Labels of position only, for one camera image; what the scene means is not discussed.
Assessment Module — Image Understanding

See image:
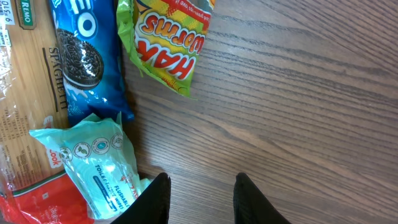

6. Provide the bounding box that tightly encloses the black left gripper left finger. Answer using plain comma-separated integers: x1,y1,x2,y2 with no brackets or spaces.
111,172,171,224

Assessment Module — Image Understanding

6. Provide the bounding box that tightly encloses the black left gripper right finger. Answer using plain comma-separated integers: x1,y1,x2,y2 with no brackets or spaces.
233,172,290,224

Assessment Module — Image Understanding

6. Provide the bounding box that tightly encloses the teal snack packet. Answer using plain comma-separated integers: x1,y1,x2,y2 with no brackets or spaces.
29,113,151,220

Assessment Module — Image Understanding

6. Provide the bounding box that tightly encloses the red snack packet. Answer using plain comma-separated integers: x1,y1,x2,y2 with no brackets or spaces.
1,0,91,224

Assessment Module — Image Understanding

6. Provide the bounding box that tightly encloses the green snack packet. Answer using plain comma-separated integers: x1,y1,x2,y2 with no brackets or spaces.
116,0,216,97

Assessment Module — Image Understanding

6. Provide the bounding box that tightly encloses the blue Oreo cookie pack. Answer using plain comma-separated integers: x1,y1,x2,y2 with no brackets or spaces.
49,0,134,126

